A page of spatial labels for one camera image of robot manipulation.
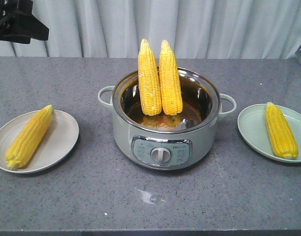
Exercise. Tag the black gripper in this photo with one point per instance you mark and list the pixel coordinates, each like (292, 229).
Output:
(10, 13)

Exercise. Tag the corn cob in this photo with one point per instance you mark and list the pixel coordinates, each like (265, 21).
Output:
(169, 80)
(25, 144)
(148, 80)
(281, 137)

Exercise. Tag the beige plate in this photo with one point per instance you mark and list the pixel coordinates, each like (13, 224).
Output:
(56, 144)

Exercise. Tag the white curtain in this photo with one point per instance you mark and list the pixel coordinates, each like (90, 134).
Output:
(195, 29)

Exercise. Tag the green electric cooking pot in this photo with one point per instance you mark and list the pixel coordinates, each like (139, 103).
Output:
(164, 142)

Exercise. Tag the green plate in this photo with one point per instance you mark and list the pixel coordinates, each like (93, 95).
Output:
(252, 127)

